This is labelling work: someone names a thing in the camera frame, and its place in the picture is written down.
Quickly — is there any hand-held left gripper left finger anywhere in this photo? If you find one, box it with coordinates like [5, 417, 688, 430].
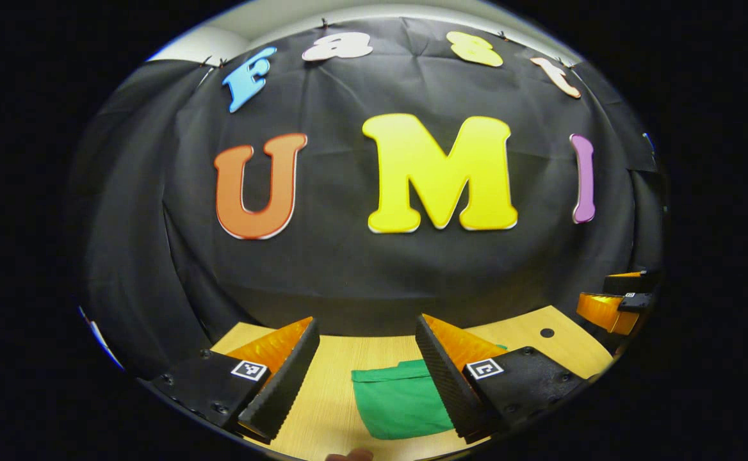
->
[150, 316, 321, 444]

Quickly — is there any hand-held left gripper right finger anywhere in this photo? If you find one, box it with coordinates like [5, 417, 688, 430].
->
[414, 314, 589, 444]

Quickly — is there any green T-shirt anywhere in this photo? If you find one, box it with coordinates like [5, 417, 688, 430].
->
[351, 346, 509, 441]

